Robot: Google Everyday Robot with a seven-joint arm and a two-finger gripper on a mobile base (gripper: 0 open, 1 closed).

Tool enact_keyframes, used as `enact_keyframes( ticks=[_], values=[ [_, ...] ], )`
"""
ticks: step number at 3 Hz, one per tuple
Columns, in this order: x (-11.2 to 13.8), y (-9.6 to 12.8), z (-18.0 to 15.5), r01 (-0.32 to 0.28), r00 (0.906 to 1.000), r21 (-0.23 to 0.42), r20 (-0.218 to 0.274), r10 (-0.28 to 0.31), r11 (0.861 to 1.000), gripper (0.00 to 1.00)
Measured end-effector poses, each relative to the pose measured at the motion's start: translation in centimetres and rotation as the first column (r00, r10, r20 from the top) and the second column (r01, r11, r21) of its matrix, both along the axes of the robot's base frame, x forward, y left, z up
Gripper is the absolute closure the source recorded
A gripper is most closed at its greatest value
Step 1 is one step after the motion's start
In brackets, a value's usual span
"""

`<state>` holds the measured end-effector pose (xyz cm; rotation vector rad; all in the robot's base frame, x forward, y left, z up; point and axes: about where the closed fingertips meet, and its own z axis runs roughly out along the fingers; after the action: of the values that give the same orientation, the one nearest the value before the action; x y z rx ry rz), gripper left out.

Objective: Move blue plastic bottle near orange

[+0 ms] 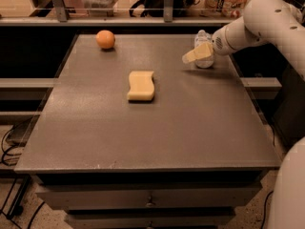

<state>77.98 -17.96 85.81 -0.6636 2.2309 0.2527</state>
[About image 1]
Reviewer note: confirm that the orange fruit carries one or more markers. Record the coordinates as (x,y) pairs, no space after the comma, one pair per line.
(105,39)

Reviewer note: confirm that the yellow sponge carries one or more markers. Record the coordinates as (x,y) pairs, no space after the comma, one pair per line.
(141,86)

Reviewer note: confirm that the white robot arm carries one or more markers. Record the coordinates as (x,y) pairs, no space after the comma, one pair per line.
(278,23)

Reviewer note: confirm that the grey metal railing frame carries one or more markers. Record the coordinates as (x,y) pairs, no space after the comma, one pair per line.
(72,13)

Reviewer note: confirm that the lower drawer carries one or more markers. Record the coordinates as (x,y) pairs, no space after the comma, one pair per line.
(144,221)

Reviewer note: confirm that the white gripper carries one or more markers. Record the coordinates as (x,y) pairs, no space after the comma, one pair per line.
(220,45)

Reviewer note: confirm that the upper drawer with knob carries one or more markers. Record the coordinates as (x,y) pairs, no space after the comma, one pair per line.
(96,197)

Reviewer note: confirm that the grey drawer cabinet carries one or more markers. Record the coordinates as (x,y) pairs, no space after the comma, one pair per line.
(200,129)

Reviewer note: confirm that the dark bag behind railing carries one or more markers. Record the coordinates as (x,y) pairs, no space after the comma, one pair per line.
(157,8)

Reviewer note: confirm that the blue plastic bottle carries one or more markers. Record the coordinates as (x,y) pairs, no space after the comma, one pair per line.
(200,38)

